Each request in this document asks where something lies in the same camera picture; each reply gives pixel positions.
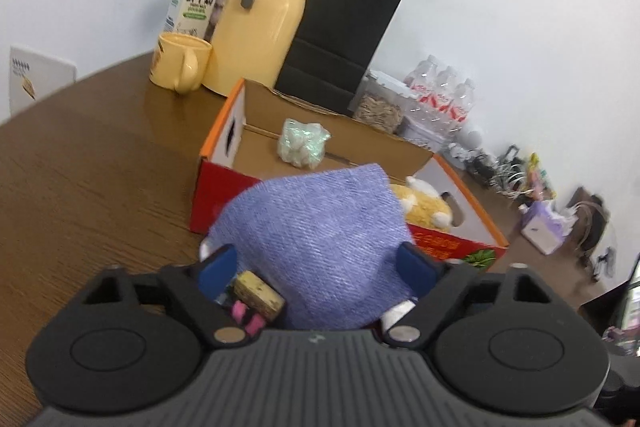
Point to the white desk calendar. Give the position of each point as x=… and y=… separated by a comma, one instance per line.
x=40, y=82

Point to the white robot-shaped speaker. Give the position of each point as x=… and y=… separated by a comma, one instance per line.
x=467, y=142

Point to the cork piece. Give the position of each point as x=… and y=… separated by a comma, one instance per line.
x=255, y=294

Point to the pink clip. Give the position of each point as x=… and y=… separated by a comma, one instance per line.
x=241, y=309

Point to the black paper bag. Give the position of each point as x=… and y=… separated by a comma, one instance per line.
x=340, y=17

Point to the yellow mug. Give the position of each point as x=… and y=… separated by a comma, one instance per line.
x=170, y=57

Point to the purple woven cloth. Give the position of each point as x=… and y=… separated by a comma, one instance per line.
x=320, y=237

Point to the clear container of seeds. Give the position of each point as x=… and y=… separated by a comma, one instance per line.
x=377, y=109

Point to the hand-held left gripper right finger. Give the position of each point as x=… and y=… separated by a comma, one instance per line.
x=416, y=266

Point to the dark brown bag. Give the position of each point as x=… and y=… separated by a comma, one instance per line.
x=590, y=217

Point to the clear water bottle red label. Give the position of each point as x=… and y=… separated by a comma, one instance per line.
x=422, y=79
x=442, y=92
x=462, y=102

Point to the yellow plush toy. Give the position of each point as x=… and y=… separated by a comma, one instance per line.
x=425, y=207

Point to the yellow thermos jug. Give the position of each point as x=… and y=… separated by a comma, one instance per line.
x=260, y=22

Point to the white plastic tub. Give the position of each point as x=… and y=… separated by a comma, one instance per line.
x=425, y=132

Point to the purple tissue pack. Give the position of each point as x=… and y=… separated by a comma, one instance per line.
x=542, y=227

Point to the red cardboard box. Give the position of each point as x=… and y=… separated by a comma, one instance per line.
x=220, y=192

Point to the iridescent green bag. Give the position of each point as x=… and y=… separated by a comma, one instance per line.
x=302, y=142

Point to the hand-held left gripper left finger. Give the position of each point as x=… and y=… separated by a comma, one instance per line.
x=217, y=264

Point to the colourful packets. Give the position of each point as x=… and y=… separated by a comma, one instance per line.
x=537, y=172

